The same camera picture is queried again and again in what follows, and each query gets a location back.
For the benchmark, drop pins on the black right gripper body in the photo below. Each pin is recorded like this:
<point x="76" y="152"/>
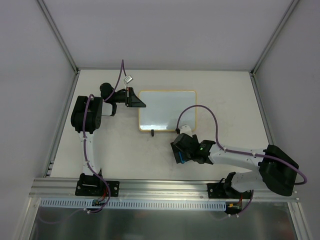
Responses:
<point x="180" y="152"/>

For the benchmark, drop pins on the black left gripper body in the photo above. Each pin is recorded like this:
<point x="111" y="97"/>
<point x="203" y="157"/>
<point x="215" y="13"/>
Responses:
<point x="128" y="97"/>

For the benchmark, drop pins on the blue whiteboard eraser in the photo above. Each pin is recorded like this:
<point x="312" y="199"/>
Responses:
<point x="179" y="157"/>

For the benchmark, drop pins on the yellow framed whiteboard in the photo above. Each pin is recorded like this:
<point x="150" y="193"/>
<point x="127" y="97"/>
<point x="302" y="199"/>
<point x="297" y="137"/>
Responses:
<point x="163" y="109"/>

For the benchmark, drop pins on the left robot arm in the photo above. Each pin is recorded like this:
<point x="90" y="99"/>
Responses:
<point x="86" y="118"/>

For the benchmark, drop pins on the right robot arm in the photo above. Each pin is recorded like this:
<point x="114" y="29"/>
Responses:
<point x="267" y="169"/>

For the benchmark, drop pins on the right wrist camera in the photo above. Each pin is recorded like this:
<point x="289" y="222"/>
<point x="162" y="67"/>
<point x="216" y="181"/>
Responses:
<point x="185" y="129"/>

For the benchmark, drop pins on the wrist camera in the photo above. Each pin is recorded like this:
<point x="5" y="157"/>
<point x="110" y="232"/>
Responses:
<point x="185" y="129"/>
<point x="127" y="79"/>

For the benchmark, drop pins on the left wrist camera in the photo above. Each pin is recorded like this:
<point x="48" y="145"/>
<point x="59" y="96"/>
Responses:
<point x="127" y="79"/>

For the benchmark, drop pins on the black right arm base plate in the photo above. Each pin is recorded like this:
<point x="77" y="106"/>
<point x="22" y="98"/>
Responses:
<point x="223" y="189"/>

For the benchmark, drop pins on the white slotted cable duct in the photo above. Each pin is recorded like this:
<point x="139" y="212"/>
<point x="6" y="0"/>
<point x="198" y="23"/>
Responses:
<point x="135" y="204"/>

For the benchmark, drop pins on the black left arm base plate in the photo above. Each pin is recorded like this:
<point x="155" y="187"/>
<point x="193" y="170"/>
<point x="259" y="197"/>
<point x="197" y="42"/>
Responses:
<point x="92" y="186"/>

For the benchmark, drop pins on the aluminium mounting rail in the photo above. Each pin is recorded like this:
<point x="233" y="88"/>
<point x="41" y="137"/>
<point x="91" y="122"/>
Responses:
<point x="185" y="190"/>

